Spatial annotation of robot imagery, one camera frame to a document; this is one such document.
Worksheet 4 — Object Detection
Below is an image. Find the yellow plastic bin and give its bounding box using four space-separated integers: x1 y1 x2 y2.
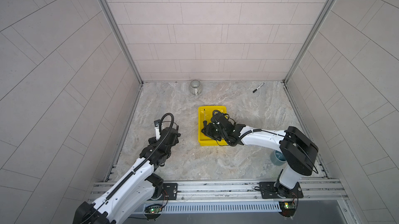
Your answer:
198 105 233 146

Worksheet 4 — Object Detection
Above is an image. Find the black orange screwdriver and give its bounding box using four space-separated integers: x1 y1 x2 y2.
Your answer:
203 109 207 128

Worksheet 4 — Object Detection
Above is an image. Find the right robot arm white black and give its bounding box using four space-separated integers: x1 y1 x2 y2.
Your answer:
200 110 319 199

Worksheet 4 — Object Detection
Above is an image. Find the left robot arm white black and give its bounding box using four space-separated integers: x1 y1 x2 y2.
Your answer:
73 122 181 224

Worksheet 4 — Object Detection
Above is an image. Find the ribbed grey ceramic cup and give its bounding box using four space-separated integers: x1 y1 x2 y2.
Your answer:
189 79 202 96

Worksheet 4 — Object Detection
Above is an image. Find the left green circuit board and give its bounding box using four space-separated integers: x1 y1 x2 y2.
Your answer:
144 204 163 220

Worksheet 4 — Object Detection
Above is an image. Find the teal blue cup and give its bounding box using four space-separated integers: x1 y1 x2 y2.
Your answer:
270 150 287 166

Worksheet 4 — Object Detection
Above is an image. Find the right circuit board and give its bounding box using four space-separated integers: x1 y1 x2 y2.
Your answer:
278 201 297 218

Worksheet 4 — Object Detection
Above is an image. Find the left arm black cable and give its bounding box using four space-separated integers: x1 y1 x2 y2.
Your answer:
158 113 175 150

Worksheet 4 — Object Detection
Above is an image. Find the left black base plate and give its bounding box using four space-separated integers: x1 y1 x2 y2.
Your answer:
150 183 178 201

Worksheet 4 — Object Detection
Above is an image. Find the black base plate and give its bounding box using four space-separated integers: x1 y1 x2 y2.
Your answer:
150 183 178 201
258 182 304 199

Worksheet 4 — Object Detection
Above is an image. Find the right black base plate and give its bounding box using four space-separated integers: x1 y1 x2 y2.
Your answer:
258 182 304 199

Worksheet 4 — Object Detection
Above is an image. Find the white slotted cable duct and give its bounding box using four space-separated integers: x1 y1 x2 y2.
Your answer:
162 201 282 214

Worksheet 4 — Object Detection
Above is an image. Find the aluminium mounting rail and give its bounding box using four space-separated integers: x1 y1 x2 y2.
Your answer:
88 178 348 205

